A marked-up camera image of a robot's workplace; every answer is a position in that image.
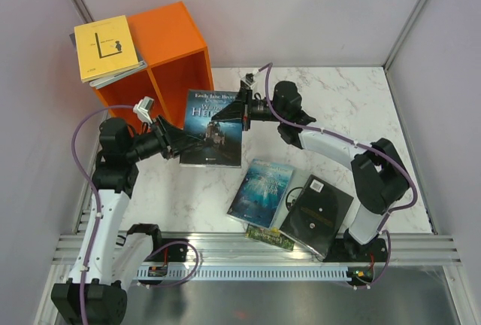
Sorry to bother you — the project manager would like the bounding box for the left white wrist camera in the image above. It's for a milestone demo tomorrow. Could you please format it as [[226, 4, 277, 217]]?
[[133, 96, 154, 126]]

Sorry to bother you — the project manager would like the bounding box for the white slotted cable duct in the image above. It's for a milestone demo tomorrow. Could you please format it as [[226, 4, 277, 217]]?
[[134, 266, 351, 281]]

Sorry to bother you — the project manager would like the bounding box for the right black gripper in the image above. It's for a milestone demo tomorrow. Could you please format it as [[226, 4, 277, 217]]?
[[212, 86, 286, 131]]

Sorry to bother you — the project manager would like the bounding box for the black book with barcode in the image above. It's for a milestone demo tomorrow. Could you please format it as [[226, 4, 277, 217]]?
[[280, 175, 353, 259]]

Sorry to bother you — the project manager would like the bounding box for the aluminium rail frame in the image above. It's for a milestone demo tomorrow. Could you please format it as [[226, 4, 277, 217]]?
[[52, 122, 480, 324]]

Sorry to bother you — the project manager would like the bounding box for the purple galaxy Crusoe book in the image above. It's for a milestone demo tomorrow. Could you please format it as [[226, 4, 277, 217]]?
[[71, 29, 147, 89]]

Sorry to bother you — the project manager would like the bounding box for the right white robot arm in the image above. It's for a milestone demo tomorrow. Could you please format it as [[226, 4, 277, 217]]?
[[213, 80, 415, 260]]

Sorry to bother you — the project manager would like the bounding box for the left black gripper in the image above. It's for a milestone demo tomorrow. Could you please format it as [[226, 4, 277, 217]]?
[[125, 114, 203, 163]]

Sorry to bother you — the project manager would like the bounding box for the green garden book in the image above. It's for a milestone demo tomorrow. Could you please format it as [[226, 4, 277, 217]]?
[[245, 225, 294, 251]]

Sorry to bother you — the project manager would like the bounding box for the dark Wuthering Heights book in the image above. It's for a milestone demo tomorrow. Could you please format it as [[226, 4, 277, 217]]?
[[180, 90, 242, 168]]

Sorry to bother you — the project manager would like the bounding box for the yellow book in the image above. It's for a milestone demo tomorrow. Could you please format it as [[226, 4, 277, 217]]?
[[74, 15, 141, 83]]

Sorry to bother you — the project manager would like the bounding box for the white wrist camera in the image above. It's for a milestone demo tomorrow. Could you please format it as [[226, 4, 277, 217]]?
[[133, 96, 154, 126], [240, 73, 256, 90]]

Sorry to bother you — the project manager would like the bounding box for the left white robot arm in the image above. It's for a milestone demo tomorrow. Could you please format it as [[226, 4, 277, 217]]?
[[51, 116, 201, 324]]

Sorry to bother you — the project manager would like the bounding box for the purple cable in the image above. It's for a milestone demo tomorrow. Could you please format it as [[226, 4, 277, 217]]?
[[71, 105, 206, 325], [255, 62, 419, 290]]

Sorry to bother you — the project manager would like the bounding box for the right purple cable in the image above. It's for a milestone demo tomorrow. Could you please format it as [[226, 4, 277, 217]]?
[[255, 62, 419, 290]]

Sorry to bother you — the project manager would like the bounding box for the teal Jules Verne book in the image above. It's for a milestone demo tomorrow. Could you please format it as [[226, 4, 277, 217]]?
[[227, 159, 295, 229]]

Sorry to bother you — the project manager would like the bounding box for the orange wooden shelf box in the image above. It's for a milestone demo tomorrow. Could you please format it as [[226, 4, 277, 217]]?
[[94, 2, 214, 128]]

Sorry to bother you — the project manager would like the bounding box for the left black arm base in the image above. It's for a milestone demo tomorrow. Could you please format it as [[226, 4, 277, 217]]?
[[147, 238, 189, 265]]

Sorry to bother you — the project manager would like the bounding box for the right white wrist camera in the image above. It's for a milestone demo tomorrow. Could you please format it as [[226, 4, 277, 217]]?
[[240, 73, 256, 90]]

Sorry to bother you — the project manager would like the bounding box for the pale Great Gatsby book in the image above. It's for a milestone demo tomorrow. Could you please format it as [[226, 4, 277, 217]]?
[[271, 169, 310, 230]]

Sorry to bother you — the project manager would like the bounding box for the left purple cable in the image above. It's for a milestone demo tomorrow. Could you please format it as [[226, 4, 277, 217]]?
[[71, 105, 206, 325]]

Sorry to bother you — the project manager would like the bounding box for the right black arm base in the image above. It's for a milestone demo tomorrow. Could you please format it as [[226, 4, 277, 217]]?
[[323, 237, 388, 263]]

